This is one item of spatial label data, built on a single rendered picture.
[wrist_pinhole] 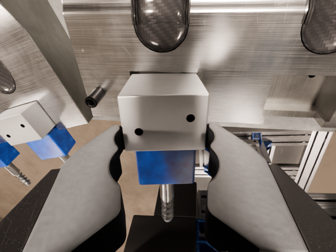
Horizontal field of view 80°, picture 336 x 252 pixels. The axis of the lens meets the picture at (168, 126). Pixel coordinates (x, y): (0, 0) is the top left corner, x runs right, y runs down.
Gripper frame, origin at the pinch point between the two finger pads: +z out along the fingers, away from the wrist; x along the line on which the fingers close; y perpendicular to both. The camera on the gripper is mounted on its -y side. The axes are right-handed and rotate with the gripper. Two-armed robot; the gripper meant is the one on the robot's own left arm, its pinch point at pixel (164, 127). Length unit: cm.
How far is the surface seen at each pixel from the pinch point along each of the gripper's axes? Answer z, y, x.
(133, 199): 121, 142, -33
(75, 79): 12.4, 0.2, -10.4
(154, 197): 118, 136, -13
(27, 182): 14.4, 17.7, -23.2
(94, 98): 4.0, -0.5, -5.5
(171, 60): 4.5, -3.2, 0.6
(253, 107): 4.1, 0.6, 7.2
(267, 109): 5.4, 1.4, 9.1
